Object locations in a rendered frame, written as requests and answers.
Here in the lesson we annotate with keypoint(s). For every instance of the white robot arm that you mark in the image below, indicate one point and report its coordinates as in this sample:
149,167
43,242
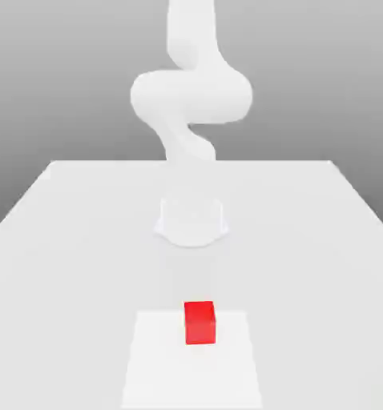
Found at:
191,96

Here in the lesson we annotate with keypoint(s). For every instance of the small red cube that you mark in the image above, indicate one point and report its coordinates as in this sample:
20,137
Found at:
200,323

